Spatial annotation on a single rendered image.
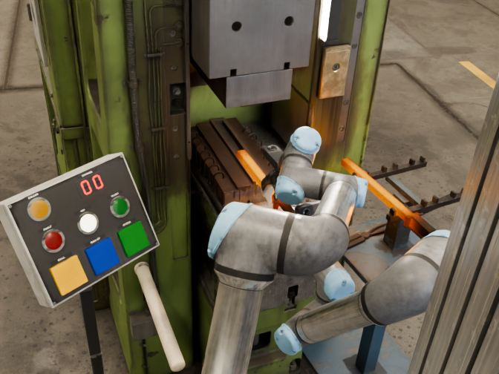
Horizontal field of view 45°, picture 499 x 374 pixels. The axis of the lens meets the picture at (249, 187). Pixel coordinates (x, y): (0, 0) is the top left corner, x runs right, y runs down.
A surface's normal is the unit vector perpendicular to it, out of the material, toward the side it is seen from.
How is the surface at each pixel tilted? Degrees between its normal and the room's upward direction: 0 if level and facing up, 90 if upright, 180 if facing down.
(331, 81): 90
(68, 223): 60
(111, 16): 90
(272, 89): 90
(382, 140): 0
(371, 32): 90
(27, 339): 0
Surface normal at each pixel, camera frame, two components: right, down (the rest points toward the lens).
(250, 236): -0.18, -0.11
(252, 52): 0.37, 0.55
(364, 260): 0.04, -0.82
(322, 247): 0.55, -0.01
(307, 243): 0.25, -0.16
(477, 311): -1.00, -0.04
